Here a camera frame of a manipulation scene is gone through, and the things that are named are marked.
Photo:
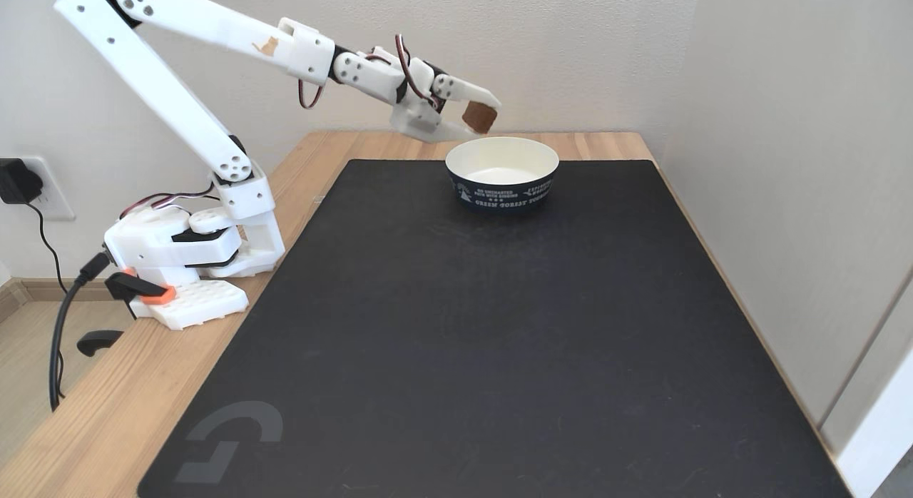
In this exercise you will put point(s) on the brown block toy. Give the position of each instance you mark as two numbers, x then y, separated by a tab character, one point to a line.
480	118

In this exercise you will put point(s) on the white bowl dark printed band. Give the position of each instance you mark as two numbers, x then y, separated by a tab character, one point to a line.
503	191

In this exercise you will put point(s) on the black desk mat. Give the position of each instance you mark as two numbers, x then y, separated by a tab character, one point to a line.
499	398

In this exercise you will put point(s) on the black and orange clamp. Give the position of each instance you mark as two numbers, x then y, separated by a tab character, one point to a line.
146	290

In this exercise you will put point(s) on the black power adapter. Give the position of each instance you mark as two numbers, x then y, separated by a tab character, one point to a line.
14	180

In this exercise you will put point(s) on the white door frame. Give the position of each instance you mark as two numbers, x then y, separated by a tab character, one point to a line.
881	427

